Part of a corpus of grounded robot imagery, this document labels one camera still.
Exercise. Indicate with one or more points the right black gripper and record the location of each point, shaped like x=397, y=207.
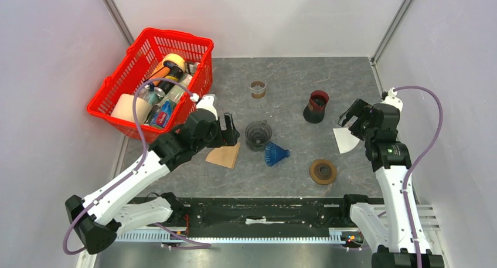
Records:
x=361, y=108

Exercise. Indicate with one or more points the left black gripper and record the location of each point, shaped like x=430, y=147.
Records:
x=228, y=137

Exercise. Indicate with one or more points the white paper coffee filter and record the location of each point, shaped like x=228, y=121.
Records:
x=345, y=140

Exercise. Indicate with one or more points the blue ribbed dripper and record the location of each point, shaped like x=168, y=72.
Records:
x=274, y=154

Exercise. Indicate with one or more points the brown wooden ring holder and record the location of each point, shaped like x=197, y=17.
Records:
x=322, y=172

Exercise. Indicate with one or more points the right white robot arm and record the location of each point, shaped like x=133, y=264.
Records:
x=401, y=242

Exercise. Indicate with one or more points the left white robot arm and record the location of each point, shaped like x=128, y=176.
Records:
x=97, y=219

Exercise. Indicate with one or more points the grey transparent dripper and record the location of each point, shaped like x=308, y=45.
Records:
x=258, y=134

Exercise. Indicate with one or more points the brown paper coffee filter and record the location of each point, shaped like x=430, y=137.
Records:
x=224, y=156

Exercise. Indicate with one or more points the black red carafe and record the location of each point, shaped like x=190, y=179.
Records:
x=314, y=112

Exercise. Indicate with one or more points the small glass with brown band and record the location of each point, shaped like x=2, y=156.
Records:
x=258, y=89

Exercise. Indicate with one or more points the clear plastic bottle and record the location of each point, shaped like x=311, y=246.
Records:
x=175, y=94

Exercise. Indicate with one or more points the orange black bottle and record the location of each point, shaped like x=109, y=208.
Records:
x=161, y=71

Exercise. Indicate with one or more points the yellow tape roll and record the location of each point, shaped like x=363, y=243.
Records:
x=173, y=60

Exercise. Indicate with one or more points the red plastic basket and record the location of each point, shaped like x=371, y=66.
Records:
x=142, y=57

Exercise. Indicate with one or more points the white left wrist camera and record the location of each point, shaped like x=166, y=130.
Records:
x=206, y=102

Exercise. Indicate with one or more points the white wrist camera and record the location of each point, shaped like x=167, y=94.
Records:
x=206, y=102
x=390, y=97

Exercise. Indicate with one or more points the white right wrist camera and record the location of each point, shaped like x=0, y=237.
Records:
x=390, y=97

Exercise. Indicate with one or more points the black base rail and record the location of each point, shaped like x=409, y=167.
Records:
x=271, y=217

